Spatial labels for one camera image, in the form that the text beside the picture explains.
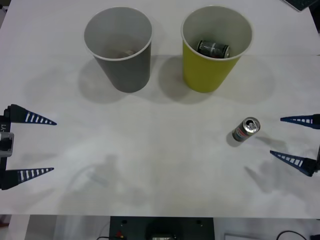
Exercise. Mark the black drink can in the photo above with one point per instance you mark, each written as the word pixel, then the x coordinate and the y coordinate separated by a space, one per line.
pixel 213 48

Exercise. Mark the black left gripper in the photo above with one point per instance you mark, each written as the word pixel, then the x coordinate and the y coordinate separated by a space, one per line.
pixel 5 123

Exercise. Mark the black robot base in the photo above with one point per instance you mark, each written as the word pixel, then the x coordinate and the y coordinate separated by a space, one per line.
pixel 160 228

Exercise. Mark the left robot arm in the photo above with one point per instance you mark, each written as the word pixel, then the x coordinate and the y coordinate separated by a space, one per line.
pixel 6 145

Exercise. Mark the grey plastic bin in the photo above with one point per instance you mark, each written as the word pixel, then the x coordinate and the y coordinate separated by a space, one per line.
pixel 130 75

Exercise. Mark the grey flat board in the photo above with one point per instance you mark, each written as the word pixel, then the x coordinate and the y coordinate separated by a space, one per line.
pixel 298 3

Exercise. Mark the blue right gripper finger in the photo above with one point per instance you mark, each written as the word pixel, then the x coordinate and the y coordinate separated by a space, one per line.
pixel 300 163
pixel 306 120

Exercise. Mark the yellow-green plastic bin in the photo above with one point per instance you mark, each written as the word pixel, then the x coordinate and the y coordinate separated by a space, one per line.
pixel 205 75

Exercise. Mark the silver drink can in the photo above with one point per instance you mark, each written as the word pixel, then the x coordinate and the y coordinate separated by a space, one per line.
pixel 243 131

